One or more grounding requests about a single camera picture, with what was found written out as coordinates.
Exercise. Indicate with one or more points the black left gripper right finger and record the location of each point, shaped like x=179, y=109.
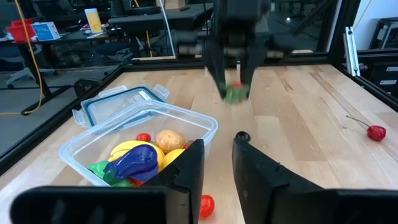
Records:
x=264, y=193

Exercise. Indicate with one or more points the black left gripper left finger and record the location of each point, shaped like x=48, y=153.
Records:
x=186, y=193

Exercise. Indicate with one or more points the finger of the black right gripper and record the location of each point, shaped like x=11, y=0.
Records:
x=253, y=65
x=216, y=68

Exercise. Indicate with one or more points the yellow toy lemon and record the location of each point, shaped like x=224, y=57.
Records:
x=172, y=157

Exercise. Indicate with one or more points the red toy chili pepper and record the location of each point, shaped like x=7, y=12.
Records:
x=136, y=182

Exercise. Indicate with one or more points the tan toy potato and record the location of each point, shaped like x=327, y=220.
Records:
x=170, y=140

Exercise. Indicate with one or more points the purple toy eggplant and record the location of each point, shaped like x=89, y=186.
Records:
x=136, y=161

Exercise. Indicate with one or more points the black toy cherry green stem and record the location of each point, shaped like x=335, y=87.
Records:
x=242, y=136

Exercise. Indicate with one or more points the yellow toy banana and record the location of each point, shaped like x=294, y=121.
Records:
x=130, y=145

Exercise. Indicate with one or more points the green toy vegetable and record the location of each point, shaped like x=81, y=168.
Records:
x=98, y=168

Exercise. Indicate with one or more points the clear plastic tupperware container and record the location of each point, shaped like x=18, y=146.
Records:
x=192, y=123

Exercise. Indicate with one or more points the red toy cherry tomato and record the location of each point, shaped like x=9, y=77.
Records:
x=207, y=205

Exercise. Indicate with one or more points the black operator desk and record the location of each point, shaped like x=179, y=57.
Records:
x=155, y=20

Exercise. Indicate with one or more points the silver aluminium extrusion bar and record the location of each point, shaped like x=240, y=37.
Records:
x=351, y=53

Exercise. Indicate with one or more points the clear lid blue seal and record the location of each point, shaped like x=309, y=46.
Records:
x=118, y=102

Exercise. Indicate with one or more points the yellow and white canister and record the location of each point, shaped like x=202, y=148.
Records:
x=93, y=21

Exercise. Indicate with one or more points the black drawer cabinet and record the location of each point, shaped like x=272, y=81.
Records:
x=385, y=71

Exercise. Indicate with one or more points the blue and white box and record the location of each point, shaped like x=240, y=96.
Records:
x=46, y=31

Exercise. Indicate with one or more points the black standing desk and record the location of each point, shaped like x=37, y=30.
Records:
x=37, y=77

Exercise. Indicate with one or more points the grey office chair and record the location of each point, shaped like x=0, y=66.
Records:
x=21, y=73

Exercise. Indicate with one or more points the red plastic bin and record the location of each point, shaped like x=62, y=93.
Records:
x=18, y=31

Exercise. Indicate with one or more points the black aluminium table frame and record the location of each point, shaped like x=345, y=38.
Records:
x=161, y=64

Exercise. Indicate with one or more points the black frame foot bracket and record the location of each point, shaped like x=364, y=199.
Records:
x=84, y=86

